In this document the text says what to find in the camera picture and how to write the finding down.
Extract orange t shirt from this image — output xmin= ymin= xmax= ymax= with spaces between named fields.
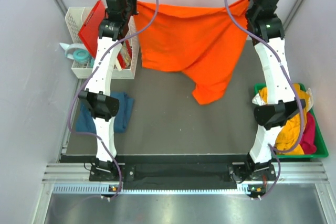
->
xmin=135 ymin=2 xmax=247 ymax=105

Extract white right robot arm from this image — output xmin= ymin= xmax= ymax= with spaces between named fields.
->
xmin=245 ymin=0 xmax=299 ymax=180

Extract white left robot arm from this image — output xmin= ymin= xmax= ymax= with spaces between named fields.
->
xmin=78 ymin=0 xmax=134 ymax=180

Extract red plastic board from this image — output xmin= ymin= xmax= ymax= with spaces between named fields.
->
xmin=78 ymin=0 xmax=105 ymax=58

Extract white perforated organizer basket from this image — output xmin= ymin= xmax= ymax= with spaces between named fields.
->
xmin=65 ymin=7 xmax=140 ymax=79

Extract red patterned booklet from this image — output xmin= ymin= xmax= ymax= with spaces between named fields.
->
xmin=114 ymin=39 xmax=133 ymax=71

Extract yellow t shirt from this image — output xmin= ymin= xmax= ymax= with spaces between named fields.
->
xmin=258 ymin=83 xmax=309 ymax=151

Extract folded blue t shirt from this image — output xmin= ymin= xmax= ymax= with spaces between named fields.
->
xmin=76 ymin=91 xmax=134 ymax=134

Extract magenta t shirt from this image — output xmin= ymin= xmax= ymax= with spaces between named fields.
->
xmin=300 ymin=112 xmax=317 ymax=155

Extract green plastic bin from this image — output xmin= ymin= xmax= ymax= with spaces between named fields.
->
xmin=253 ymin=83 xmax=329 ymax=159

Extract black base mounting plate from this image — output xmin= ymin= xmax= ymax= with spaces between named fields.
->
xmin=89 ymin=154 xmax=276 ymax=189

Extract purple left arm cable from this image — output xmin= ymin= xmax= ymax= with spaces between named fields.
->
xmin=67 ymin=0 xmax=159 ymax=200

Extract grey slotted cable duct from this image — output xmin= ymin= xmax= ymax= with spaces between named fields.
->
xmin=52 ymin=184 xmax=261 ymax=196

